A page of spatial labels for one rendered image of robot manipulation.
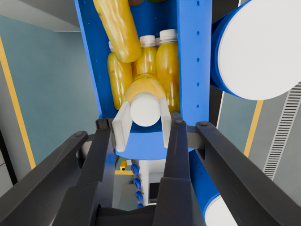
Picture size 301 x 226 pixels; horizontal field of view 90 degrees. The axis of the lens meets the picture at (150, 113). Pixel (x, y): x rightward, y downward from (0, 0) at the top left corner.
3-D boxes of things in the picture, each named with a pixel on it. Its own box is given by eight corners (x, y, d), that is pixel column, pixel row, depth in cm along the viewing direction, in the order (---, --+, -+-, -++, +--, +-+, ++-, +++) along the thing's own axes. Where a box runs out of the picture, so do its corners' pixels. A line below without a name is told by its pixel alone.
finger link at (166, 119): (162, 118, 13) (171, 117, 13) (159, 97, 19) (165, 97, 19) (164, 149, 14) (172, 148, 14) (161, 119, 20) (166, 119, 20)
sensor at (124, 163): (122, 165, 70) (120, 172, 66) (121, 159, 70) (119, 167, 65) (139, 163, 70) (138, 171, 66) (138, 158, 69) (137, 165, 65)
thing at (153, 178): (148, 177, 69) (148, 208, 54) (148, 170, 68) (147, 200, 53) (170, 176, 69) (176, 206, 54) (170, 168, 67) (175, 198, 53)
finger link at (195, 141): (173, 135, 11) (214, 132, 11) (167, 112, 16) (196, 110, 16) (174, 152, 12) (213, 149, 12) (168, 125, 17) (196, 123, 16)
